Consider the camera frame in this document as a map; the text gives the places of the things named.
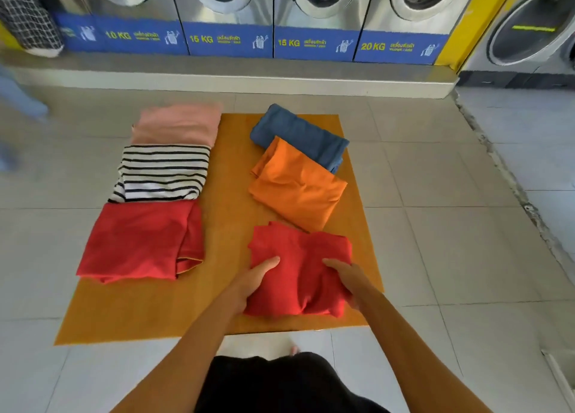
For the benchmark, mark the person's left hand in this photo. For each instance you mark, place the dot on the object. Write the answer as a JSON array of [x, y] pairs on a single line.
[[245, 286]]

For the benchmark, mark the person's right hand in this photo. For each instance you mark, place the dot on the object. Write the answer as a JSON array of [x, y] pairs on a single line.
[[352, 281]]

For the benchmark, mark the person's left thumb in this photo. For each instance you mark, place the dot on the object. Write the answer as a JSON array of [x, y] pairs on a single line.
[[265, 265]]

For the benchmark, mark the person's right thumb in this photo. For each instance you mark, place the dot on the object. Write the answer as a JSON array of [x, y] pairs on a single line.
[[334, 264]]

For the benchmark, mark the red garment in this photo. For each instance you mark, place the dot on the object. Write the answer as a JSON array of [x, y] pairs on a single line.
[[139, 242], [298, 269]]

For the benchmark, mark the person's right forearm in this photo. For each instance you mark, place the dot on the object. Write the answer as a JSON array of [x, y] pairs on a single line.
[[417, 358]]

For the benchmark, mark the person's left forearm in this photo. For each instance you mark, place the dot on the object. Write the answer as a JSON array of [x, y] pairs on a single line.
[[179, 358]]

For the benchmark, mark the orange-brown floor mat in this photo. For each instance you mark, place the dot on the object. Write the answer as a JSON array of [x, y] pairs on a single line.
[[224, 228]]

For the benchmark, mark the folded orange garment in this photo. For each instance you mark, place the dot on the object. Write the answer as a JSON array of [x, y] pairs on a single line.
[[296, 183]]

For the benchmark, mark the person's foot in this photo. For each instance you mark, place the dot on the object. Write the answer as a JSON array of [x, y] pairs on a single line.
[[294, 349]]

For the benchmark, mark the person's black shorts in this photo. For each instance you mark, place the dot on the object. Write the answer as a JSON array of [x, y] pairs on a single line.
[[278, 388]]

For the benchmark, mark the folded red garment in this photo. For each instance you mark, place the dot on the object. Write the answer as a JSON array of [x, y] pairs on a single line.
[[139, 242]]

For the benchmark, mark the folded blue garment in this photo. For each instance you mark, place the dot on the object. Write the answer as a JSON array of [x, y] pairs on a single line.
[[301, 134]]

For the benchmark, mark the folded black-white striped garment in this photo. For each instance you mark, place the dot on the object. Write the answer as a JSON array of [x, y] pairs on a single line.
[[164, 173]]

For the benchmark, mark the folded pink garment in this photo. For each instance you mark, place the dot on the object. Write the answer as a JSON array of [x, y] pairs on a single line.
[[177, 124]]

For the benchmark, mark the steel washing machine blue panel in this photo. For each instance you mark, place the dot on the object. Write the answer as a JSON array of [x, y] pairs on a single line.
[[314, 26], [404, 30], [224, 21], [130, 17]]

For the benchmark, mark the yellow pillar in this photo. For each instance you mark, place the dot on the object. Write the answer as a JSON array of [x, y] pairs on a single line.
[[476, 21]]

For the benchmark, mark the large steel washing machine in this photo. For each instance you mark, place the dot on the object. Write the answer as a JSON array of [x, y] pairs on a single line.
[[525, 35]]

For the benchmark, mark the black-white checkered cloth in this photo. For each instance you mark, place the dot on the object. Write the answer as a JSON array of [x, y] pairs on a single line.
[[29, 15]]

